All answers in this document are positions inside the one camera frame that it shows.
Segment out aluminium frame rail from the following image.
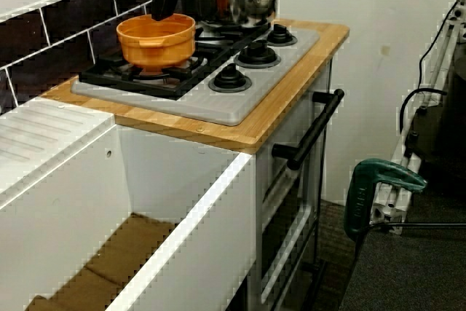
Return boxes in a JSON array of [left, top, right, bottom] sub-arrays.
[[367, 8, 466, 235]]

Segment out wooden countertop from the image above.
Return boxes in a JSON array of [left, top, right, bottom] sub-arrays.
[[39, 18, 350, 154]]

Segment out white sink basin box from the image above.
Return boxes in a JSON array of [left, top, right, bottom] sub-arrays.
[[0, 96, 258, 311]]

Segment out black burner grate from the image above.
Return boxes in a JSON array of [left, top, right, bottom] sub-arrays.
[[194, 15, 273, 53], [79, 36, 236, 101]]

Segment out dark tile backsplash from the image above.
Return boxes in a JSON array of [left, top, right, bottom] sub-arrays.
[[0, 0, 190, 115]]

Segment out thick black cable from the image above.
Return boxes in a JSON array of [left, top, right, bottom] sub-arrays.
[[398, 87, 449, 133]]

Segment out thin black cable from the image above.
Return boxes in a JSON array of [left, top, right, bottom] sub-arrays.
[[417, 0, 466, 90]]

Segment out dark machine base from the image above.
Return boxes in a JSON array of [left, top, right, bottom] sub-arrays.
[[411, 47, 466, 181]]

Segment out green clamp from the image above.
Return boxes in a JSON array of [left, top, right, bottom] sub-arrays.
[[343, 157, 427, 243]]

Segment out grey toy stove plate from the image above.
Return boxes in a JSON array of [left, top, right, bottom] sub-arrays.
[[71, 19, 320, 127]]

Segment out white toy oven front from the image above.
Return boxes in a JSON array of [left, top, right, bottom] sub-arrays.
[[254, 58, 334, 311]]

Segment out white ribbed drainboard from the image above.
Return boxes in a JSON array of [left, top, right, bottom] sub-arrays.
[[0, 96, 117, 195]]

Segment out black oven door handle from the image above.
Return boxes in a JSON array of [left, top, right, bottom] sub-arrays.
[[271, 88, 345, 171]]

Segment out brown cardboard piece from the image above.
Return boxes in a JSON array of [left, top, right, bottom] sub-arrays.
[[23, 212, 179, 311]]

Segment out orange plastic toy pot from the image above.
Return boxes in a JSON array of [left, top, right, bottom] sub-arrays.
[[116, 13, 197, 70]]

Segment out black stove knob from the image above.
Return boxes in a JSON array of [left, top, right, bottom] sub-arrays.
[[233, 39, 282, 69], [266, 23, 299, 47], [208, 63, 252, 94]]

